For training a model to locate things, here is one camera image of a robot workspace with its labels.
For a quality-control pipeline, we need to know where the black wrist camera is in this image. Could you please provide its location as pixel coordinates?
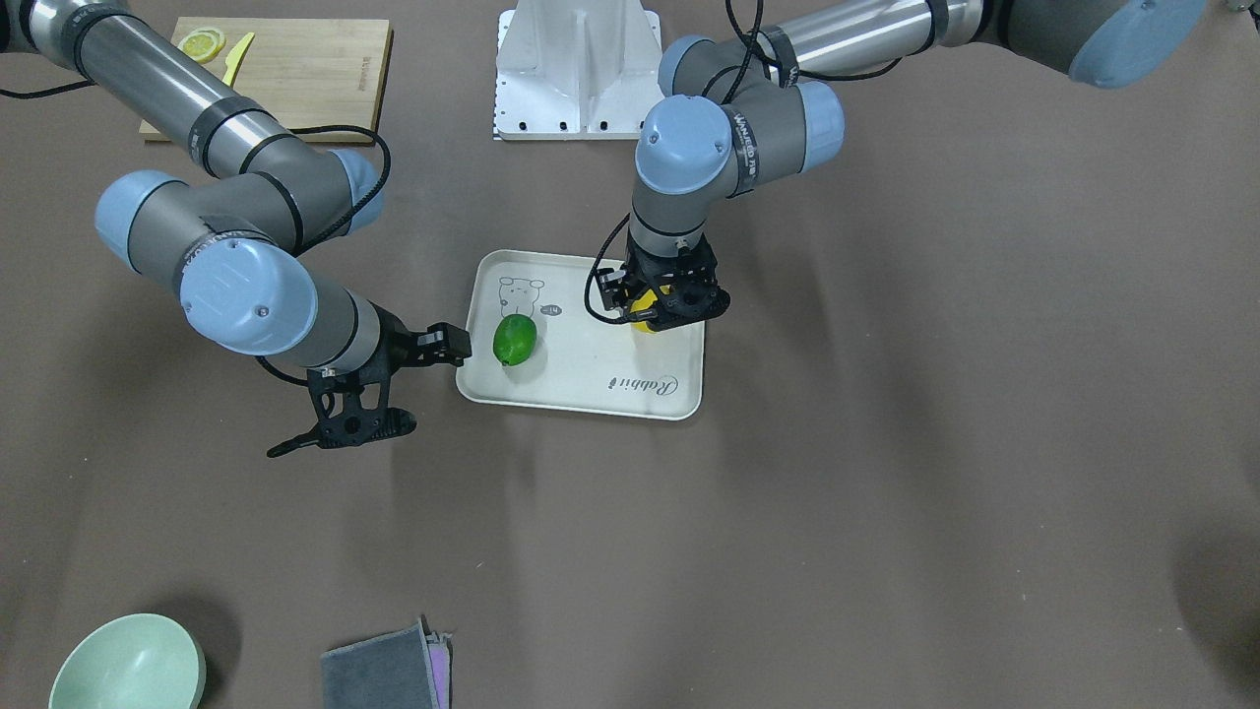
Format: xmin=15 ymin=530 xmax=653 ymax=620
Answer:
xmin=643 ymin=264 xmax=730 ymax=332
xmin=266 ymin=366 xmax=417 ymax=458

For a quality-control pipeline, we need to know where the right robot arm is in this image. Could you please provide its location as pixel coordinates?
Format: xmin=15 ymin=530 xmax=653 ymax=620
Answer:
xmin=3 ymin=1 xmax=473 ymax=383

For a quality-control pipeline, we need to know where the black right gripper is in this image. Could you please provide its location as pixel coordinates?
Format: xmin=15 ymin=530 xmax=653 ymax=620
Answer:
xmin=369 ymin=309 xmax=473 ymax=380

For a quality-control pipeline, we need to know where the pale green bowl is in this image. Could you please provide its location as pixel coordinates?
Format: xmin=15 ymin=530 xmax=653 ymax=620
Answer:
xmin=47 ymin=613 xmax=207 ymax=708

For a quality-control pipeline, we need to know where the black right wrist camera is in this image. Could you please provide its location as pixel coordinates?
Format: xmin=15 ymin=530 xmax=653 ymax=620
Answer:
xmin=266 ymin=366 xmax=417 ymax=458

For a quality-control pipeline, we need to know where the lemon slice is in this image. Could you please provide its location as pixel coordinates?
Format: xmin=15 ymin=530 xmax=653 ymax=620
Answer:
xmin=176 ymin=26 xmax=226 ymax=64

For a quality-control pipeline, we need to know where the wooden cutting board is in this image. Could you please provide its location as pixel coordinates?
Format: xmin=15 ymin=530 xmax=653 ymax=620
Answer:
xmin=170 ymin=16 xmax=394 ymax=128

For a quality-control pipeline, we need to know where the white rabbit tray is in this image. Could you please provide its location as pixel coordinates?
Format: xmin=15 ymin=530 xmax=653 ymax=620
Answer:
xmin=456 ymin=248 xmax=706 ymax=421

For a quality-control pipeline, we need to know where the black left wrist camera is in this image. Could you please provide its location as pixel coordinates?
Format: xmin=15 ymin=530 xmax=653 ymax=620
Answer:
xmin=643 ymin=264 xmax=730 ymax=332

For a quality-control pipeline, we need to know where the grey folded cloth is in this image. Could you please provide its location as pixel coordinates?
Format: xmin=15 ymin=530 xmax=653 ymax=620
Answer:
xmin=320 ymin=617 xmax=454 ymax=708

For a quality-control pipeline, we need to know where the yellow plastic knife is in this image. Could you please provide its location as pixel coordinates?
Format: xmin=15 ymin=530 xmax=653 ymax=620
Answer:
xmin=223 ymin=31 xmax=256 ymax=87

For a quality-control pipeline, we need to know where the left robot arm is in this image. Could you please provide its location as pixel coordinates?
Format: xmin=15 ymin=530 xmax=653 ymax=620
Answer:
xmin=585 ymin=1 xmax=1206 ymax=332

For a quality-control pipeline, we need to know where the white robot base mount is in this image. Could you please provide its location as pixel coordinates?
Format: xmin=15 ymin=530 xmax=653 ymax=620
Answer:
xmin=491 ymin=1 xmax=662 ymax=141

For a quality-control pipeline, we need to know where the green lime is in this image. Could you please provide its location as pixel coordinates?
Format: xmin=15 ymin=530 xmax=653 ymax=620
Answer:
xmin=491 ymin=314 xmax=538 ymax=366

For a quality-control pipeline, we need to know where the yellow lemon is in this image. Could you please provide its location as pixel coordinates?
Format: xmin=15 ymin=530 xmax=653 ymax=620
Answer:
xmin=629 ymin=286 xmax=673 ymax=332

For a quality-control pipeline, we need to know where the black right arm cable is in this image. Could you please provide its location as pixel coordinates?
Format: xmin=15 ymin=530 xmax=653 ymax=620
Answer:
xmin=255 ymin=123 xmax=393 ymax=387

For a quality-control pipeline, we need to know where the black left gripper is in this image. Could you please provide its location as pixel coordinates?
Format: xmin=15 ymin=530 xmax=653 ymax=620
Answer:
xmin=596 ymin=235 xmax=719 ymax=314

